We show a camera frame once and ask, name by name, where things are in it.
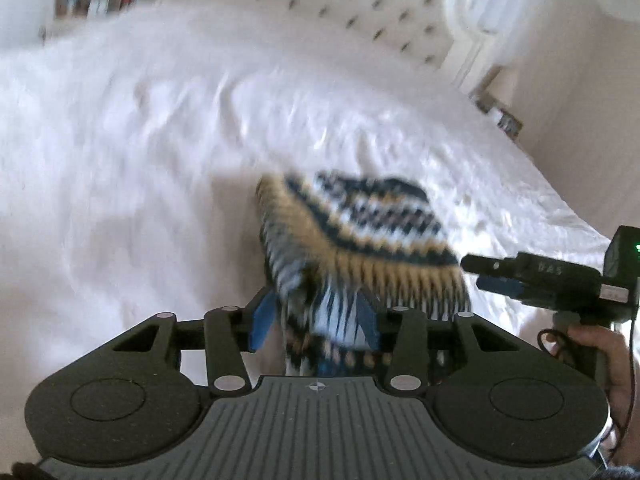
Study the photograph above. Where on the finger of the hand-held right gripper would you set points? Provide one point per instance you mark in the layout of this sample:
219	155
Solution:
487	264
502	287

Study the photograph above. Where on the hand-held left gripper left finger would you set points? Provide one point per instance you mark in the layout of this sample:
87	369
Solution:
262	324

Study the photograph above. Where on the wooden photo frame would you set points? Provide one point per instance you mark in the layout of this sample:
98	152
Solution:
67	4

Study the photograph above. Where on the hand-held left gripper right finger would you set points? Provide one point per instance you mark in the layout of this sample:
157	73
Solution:
371	326

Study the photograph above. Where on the small white desk clock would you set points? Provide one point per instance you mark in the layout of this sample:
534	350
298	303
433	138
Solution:
97	4

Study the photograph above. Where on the person's right hand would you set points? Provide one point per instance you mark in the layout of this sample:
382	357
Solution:
621	380

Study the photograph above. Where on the white nightstand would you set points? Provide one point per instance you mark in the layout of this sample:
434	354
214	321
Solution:
90	20

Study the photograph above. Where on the cream tufted headboard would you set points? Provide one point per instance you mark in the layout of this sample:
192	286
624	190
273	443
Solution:
350	5

